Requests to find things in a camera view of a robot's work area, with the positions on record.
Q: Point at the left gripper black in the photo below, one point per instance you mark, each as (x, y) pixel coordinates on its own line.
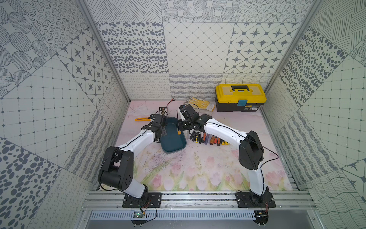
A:
(159, 119)

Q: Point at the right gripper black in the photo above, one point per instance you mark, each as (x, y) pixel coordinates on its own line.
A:
(181, 128)

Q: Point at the slim black handle screwdriver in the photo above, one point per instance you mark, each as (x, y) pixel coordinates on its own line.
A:
(193, 137)

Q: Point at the teal plastic storage box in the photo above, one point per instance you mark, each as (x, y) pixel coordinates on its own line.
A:
(172, 142)

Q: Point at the wooden handle black screwdriver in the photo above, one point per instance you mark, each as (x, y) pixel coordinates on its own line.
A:
(212, 140)

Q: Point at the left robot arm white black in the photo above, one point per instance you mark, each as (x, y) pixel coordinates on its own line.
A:
(118, 163)

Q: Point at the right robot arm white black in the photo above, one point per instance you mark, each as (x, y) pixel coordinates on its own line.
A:
(250, 149)

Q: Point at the black balanced charging board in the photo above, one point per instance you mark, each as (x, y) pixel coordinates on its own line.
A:
(163, 111)

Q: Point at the yellow utility knife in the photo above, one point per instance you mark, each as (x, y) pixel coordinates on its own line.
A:
(143, 119)

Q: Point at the yellow white work gloves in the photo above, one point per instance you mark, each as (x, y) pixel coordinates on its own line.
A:
(200, 103)

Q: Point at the yellow black toolbox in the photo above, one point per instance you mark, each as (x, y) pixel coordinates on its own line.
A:
(239, 97)

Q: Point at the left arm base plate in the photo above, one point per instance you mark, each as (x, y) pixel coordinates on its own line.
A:
(148, 200)

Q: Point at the aluminium rail frame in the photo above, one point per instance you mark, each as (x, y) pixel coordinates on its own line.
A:
(198, 200)

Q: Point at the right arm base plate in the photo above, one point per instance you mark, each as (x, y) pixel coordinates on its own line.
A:
(251, 200)

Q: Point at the white slotted cable duct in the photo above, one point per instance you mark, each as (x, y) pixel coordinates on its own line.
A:
(173, 215)

